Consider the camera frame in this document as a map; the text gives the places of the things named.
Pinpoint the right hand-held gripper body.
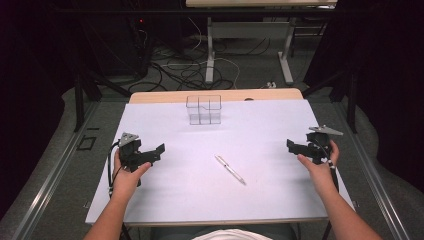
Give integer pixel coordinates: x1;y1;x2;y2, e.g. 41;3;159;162
306;125;344;165

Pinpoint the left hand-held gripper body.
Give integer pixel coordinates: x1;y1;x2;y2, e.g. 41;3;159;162
118;132;155;173

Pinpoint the clear plastic organizer box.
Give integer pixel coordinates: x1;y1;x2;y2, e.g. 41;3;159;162
185;94;223;126

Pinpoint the silver pen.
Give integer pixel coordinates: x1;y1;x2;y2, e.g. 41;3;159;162
214;154;247;186

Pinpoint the person's left hand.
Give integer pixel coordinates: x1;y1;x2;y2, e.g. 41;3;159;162
111;149;153;200

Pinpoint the person's right hand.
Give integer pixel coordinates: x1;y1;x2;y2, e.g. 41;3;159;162
297;139;341;198

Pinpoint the wooden table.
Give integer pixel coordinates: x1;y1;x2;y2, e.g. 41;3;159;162
85;87;356;229

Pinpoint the black metal stand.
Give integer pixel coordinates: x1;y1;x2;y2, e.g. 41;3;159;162
72;64;133;133
300;68;360;135

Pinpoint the white table cover sheet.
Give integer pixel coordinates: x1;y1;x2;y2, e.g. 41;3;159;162
85;99;355;225

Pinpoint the person's white shirt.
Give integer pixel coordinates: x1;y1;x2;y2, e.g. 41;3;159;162
191;228;274;240

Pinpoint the black computer tower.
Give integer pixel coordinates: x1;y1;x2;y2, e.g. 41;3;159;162
94;14;153;78

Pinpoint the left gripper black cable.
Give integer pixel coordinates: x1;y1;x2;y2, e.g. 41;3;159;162
106;140;122;198

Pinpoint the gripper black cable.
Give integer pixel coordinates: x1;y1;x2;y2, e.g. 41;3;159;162
311;138;340;194
106;140;122;198

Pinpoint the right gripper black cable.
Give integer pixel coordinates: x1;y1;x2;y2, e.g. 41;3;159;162
311;138;340;194

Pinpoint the grey floor rail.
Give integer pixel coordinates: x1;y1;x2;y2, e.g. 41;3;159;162
9;99;103;240
333;99;413;240

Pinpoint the black floor cable bundle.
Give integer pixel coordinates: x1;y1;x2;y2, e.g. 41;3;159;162
127;36;272;93

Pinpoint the white floor cable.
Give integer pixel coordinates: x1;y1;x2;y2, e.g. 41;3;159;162
159;16;242;90

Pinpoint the white metal frame desk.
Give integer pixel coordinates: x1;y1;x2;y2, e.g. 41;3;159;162
185;0;338;86

